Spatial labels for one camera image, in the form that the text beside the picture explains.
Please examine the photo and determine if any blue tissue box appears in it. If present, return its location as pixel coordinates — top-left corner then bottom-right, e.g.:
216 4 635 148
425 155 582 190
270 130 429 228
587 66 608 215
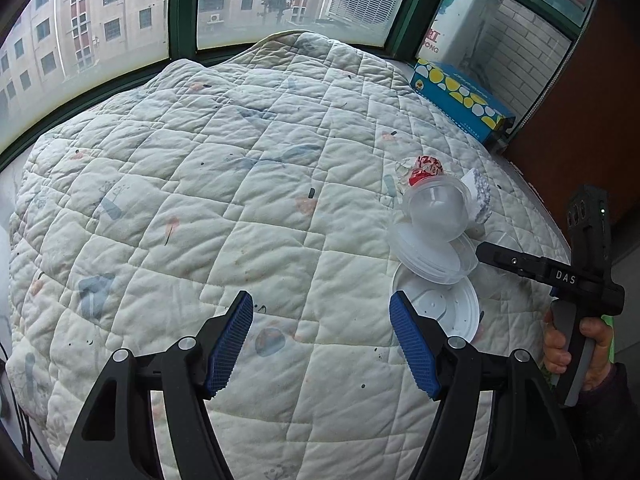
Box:
410 58 517 146

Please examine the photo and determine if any green window frame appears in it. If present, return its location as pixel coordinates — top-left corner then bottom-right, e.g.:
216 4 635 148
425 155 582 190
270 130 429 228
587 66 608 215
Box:
0 0 601 171

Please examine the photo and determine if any white plastic lid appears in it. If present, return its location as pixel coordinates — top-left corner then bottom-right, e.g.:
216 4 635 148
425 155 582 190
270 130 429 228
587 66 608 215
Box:
391 271 482 347

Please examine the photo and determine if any beige apartment building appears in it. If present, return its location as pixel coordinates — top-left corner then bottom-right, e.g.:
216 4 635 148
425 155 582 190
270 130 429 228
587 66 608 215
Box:
0 0 331 146

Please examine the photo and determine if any white foil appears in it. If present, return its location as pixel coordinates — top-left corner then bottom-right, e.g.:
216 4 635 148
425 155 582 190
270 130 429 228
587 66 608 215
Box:
460 167 493 223

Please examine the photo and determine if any person's right forearm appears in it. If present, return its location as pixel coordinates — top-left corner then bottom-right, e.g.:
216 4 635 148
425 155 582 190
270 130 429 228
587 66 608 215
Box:
547 362 640 480

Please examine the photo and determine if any person's right hand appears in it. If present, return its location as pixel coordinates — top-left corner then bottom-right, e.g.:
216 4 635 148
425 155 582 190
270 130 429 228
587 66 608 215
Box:
542 305 616 391

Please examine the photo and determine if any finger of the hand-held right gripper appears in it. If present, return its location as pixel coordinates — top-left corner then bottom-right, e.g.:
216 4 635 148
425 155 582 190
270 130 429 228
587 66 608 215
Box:
475 241 553 283

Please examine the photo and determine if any clear cup with red foil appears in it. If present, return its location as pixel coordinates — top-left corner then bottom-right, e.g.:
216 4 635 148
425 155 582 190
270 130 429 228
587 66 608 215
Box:
397 154 476 243

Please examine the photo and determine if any clear plastic lid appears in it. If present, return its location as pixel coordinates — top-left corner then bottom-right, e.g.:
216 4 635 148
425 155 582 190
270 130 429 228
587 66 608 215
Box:
390 220 477 286

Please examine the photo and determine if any brown wooden cabinet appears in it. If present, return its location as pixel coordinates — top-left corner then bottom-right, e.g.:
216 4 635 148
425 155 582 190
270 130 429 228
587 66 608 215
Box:
500 0 640 261

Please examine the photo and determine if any green plastic basket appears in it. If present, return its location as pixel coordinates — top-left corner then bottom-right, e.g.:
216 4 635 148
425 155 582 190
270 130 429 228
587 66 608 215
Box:
600 314 617 368

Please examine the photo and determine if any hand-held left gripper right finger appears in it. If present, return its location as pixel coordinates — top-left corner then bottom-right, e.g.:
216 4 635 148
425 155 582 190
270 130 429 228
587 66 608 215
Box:
389 290 583 480

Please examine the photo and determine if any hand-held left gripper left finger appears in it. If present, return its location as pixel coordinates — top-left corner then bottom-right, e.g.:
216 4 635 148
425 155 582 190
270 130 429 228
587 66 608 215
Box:
59 290 254 480

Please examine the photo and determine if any white quilted mat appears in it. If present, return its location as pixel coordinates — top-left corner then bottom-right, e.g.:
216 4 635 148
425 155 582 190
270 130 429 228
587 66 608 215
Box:
7 30 573 480

